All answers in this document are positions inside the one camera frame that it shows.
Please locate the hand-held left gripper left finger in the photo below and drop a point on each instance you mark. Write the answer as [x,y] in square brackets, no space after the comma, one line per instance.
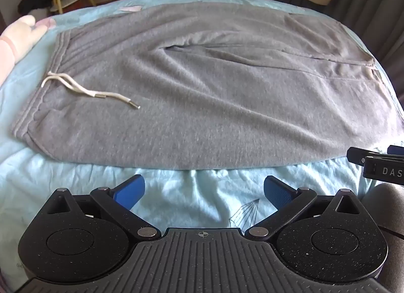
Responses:
[131,190]

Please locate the person's grey clothed leg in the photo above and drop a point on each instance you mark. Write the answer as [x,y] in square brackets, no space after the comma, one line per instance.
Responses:
[391,207]

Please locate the light blue printed bed sheet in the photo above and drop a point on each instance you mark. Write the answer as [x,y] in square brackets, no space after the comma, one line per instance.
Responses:
[205,192]

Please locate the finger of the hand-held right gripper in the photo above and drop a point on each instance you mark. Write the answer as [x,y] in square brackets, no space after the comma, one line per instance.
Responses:
[356,155]
[396,150]

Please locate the grey curtain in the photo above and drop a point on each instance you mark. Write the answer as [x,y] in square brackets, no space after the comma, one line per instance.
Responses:
[366,5]

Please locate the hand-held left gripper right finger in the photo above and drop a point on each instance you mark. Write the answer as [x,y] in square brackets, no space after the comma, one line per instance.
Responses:
[279,191]

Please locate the grey pants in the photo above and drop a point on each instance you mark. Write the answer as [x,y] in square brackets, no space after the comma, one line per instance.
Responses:
[189,106]

